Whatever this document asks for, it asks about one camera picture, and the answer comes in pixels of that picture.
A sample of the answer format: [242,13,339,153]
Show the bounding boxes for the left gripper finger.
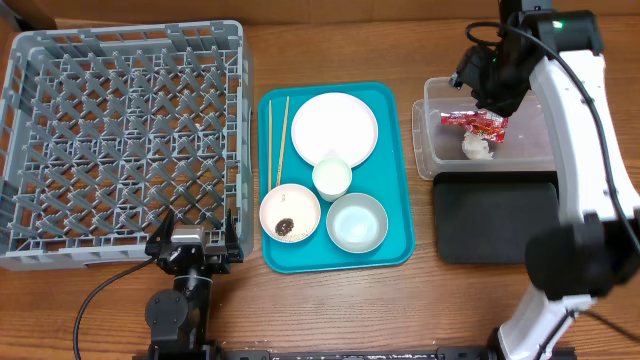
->
[145,210,175,256]
[224,209,243,260]

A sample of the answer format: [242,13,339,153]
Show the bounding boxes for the red snack wrapper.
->
[440,110,509,143]

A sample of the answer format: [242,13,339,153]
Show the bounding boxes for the pink small bowl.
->
[259,184,321,244]

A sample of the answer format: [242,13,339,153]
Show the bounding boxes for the white tissue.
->
[462,132,493,160]

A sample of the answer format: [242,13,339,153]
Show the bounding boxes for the white paper cup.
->
[312,158,352,202]

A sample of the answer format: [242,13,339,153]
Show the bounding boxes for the grey ceramic bowl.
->
[326,193,389,254]

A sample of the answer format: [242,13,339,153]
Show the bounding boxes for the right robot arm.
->
[451,1,639,359]

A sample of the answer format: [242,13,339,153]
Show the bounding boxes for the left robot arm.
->
[143,211,244,360]

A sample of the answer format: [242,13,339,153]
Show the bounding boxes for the clear plastic waste bin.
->
[412,77,555,180]

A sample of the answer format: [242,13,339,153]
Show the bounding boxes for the dark food scraps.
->
[275,218,294,238]

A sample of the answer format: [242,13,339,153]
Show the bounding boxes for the teal plastic serving tray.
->
[256,82,416,274]

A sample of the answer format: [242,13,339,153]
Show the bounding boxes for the grey plastic dish rack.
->
[1,20,254,271]

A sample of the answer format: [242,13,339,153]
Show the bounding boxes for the black rectangular tray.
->
[433,171,559,265]

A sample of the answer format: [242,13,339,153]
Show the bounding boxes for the right wooden chopstick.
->
[276,96,290,186]

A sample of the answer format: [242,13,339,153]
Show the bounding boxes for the large white round plate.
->
[291,92,379,168]

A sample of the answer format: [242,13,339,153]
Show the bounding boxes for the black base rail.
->
[132,347,499,360]

